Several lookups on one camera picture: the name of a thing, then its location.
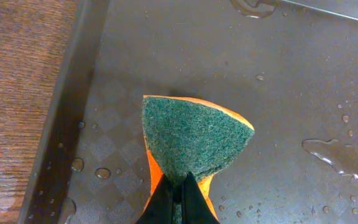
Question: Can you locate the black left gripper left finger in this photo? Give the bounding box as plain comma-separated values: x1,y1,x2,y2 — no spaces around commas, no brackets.
136,174,174,224

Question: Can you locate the orange green sponge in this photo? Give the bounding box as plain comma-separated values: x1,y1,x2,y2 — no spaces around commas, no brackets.
141,95,255,213

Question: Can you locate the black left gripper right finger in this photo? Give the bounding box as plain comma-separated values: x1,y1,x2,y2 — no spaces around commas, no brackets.
181,172,219,224

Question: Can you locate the dark brown serving tray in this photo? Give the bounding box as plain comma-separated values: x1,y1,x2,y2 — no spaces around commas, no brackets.
19,0,358,223

